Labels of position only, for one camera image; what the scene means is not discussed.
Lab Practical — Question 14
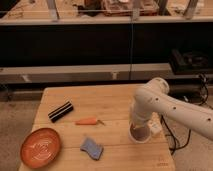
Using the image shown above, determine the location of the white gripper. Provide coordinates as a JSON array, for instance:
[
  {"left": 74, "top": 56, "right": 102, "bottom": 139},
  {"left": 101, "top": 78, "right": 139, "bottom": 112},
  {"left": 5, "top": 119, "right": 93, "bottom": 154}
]
[{"left": 130, "top": 103, "right": 152, "bottom": 129}]

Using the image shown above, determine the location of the white ceramic cup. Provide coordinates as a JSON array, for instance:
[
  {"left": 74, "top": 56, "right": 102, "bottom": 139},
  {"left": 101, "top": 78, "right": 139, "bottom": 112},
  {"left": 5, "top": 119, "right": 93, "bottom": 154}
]
[{"left": 129, "top": 124, "right": 151, "bottom": 143}]

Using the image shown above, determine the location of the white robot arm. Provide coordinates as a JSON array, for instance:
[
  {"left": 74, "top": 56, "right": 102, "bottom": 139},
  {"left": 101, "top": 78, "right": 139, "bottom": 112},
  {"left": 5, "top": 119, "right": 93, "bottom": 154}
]
[{"left": 129, "top": 77, "right": 213, "bottom": 143}]

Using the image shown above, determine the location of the white plastic bottle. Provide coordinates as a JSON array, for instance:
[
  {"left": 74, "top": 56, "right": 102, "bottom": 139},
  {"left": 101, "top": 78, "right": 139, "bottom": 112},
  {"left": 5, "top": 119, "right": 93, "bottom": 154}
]
[{"left": 149, "top": 121, "right": 162, "bottom": 136}]

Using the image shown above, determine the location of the black device on shelf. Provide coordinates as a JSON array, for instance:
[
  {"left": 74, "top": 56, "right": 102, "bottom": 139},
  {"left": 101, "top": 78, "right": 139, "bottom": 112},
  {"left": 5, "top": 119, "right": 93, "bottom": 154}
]
[{"left": 169, "top": 49, "right": 213, "bottom": 75}]

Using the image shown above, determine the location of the orange toy carrot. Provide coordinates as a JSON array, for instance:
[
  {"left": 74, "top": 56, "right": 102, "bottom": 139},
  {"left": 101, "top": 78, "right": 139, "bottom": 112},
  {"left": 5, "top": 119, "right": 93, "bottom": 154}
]
[{"left": 75, "top": 117, "right": 105, "bottom": 125}]

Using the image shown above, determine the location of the blue sponge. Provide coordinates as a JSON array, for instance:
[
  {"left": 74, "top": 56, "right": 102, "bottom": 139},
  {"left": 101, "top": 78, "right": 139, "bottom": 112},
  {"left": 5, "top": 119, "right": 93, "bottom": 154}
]
[{"left": 80, "top": 137, "right": 104, "bottom": 160}]

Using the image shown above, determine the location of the black striped box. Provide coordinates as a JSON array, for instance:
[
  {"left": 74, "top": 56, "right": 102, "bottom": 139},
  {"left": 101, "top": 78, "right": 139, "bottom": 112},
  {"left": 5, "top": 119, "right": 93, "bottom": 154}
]
[{"left": 48, "top": 102, "right": 74, "bottom": 122}]

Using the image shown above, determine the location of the black power cable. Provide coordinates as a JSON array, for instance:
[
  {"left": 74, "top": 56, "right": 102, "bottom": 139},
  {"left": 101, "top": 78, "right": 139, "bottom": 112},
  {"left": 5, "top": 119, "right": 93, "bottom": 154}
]
[{"left": 159, "top": 74, "right": 211, "bottom": 156}]

